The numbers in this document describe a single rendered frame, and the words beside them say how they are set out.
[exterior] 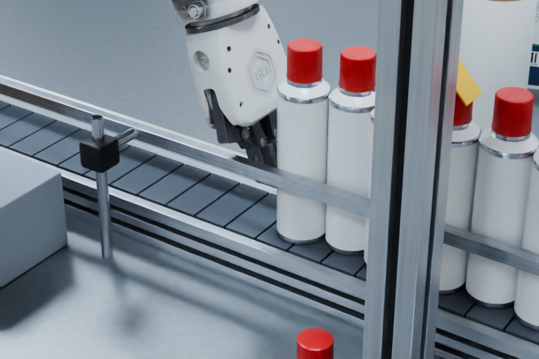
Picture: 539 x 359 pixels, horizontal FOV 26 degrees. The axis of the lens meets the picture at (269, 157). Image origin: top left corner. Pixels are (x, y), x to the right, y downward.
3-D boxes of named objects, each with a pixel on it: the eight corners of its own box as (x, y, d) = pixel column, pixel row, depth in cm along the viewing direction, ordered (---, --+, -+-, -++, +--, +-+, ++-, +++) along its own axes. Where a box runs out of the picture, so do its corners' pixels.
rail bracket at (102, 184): (153, 236, 126) (146, 98, 119) (109, 268, 121) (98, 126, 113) (130, 227, 128) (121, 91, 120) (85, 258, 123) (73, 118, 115)
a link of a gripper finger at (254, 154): (246, 130, 113) (266, 192, 115) (265, 117, 115) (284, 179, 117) (221, 131, 115) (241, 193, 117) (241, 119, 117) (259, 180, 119)
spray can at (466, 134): (462, 264, 113) (480, 70, 103) (470, 296, 108) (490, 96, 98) (408, 264, 113) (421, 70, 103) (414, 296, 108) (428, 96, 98)
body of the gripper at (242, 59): (216, 18, 107) (252, 131, 110) (278, -14, 114) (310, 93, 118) (157, 28, 112) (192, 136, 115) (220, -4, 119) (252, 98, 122)
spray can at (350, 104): (380, 231, 118) (391, 44, 108) (372, 259, 114) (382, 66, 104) (330, 224, 119) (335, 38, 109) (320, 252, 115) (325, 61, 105)
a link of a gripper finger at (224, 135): (208, 133, 110) (245, 151, 114) (222, 57, 112) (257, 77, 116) (199, 134, 111) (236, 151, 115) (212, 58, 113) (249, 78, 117)
